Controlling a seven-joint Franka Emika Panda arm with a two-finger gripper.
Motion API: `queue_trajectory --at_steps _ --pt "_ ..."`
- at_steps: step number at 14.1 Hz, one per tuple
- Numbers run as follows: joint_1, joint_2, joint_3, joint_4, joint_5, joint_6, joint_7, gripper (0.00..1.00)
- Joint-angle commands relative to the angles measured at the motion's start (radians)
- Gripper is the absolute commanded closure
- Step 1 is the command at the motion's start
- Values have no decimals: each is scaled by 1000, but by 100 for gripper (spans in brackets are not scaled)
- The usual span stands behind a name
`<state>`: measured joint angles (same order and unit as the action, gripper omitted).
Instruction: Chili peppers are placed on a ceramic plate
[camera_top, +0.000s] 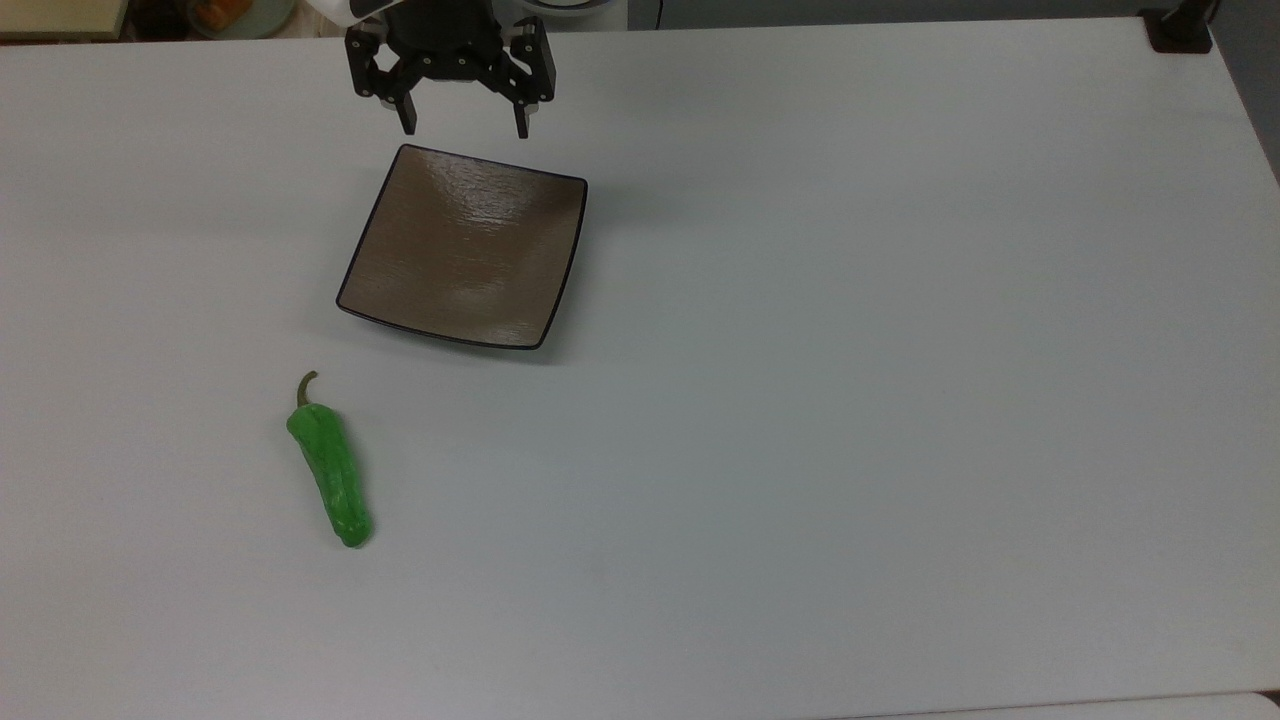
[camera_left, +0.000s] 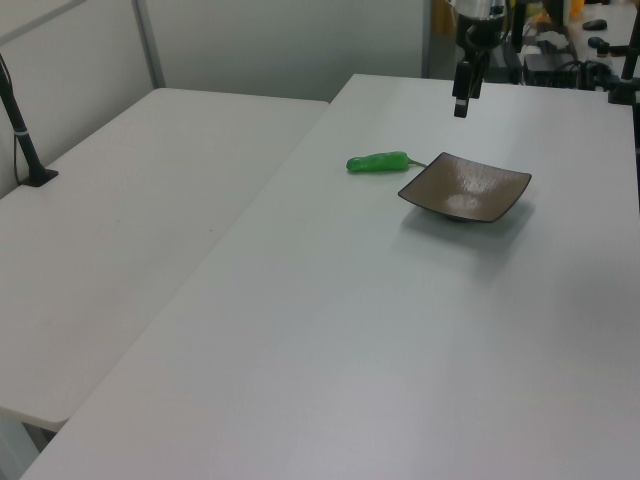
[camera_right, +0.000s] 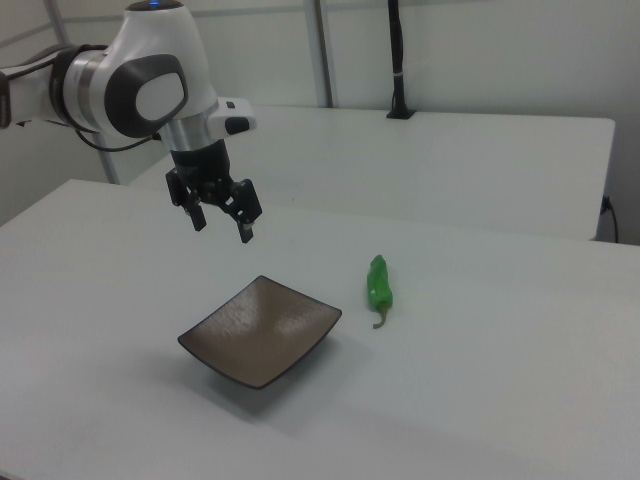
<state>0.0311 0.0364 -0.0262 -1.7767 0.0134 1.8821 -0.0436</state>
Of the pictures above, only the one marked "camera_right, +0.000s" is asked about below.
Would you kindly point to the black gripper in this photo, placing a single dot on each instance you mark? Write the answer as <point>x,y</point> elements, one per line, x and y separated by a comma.
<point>202,165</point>

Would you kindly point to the green chili pepper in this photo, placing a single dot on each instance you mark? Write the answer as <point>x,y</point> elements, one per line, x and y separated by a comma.
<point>378,287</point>

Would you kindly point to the square brown ceramic plate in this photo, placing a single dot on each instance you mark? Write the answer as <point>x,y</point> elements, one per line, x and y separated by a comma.
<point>260,330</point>

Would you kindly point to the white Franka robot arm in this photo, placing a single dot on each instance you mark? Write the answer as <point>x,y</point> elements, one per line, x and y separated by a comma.
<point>125,60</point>

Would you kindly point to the black pole with base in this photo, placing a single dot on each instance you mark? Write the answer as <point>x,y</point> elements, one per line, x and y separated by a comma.
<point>398,60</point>

